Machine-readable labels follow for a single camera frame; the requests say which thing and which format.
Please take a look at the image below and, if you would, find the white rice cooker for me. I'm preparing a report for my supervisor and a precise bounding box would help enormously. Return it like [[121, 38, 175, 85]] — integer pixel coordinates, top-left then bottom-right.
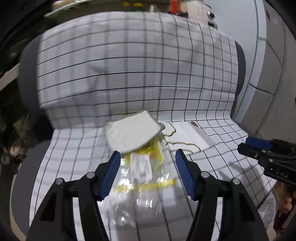
[[182, 1, 217, 29]]

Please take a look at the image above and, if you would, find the clear yellow plastic wrapper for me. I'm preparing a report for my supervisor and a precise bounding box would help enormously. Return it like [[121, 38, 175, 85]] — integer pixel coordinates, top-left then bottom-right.
[[99, 135, 177, 227]]

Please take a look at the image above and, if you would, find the white grid checked cloth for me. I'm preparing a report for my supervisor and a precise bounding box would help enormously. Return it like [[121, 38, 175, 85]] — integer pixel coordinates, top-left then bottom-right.
[[30, 11, 275, 240]]

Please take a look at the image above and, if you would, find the person's right hand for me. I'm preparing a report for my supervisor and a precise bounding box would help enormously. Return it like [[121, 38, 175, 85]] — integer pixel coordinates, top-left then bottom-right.
[[273, 181, 295, 215]]

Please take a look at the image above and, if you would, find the white paper bag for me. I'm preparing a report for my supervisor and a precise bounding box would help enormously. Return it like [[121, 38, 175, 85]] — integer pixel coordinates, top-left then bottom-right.
[[159, 121, 215, 155]]

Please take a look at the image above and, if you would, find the trash bin with plastic liner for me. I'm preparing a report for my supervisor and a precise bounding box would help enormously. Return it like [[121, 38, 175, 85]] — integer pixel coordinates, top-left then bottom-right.
[[257, 193, 276, 230]]

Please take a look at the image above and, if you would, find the white quilted pad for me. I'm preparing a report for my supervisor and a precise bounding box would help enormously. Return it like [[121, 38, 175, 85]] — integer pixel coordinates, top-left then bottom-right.
[[104, 110, 162, 154]]

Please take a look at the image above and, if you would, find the grey office chair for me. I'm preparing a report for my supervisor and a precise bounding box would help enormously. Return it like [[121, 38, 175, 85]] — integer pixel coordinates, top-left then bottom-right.
[[10, 40, 247, 241]]

